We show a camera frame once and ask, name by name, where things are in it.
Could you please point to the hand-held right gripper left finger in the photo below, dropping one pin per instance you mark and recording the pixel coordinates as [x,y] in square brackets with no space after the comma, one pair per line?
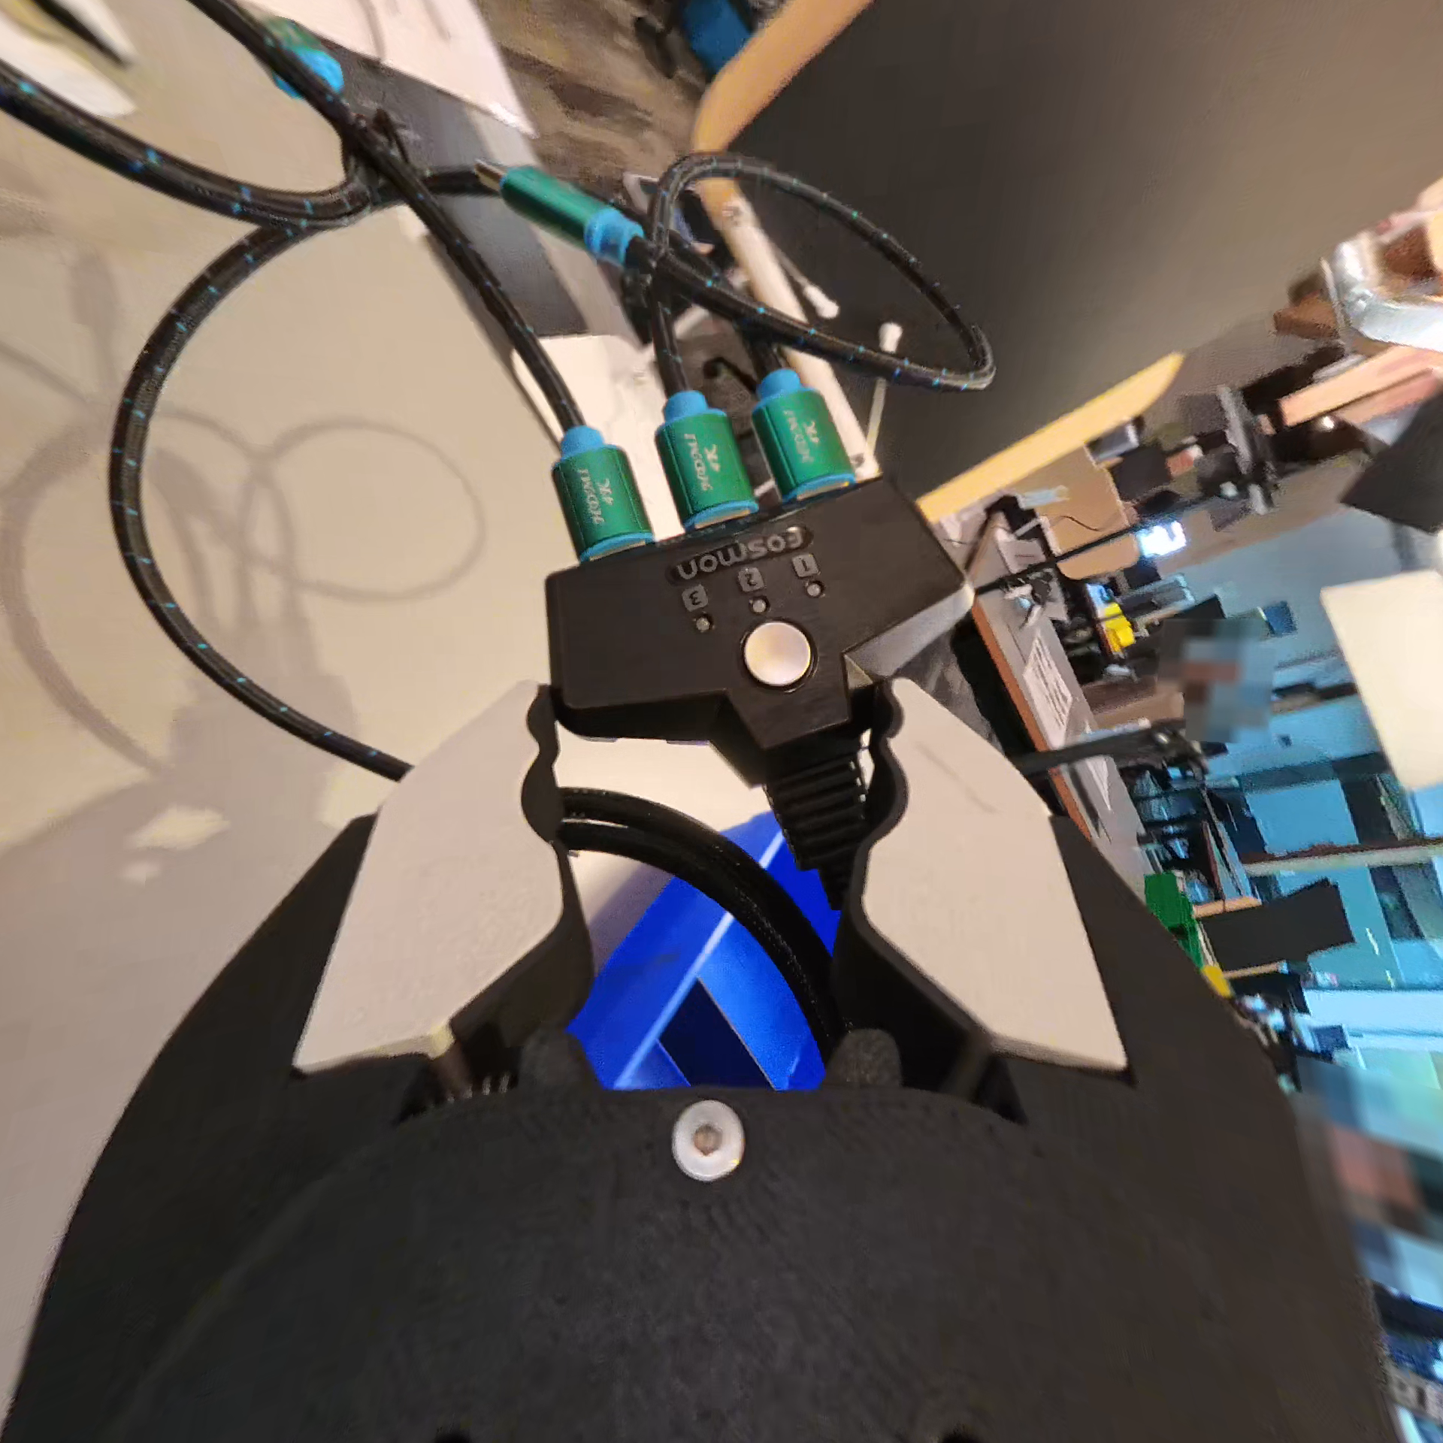
[448,882]

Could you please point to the dark grey table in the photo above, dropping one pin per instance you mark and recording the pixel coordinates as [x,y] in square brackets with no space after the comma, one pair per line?
[1072,171]

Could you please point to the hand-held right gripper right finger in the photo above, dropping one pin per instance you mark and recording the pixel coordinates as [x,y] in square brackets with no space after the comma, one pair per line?
[993,903]

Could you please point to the blue plastic bin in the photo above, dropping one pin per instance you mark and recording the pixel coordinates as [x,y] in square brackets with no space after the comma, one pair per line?
[661,969]

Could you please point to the black desk mat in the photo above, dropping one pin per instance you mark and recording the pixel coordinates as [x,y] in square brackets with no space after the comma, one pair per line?
[448,125]

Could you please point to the blue chair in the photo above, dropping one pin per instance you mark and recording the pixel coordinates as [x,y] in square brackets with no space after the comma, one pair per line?
[718,28]

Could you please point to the black hdmi switch box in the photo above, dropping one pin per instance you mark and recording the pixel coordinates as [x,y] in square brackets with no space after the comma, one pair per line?
[677,662]

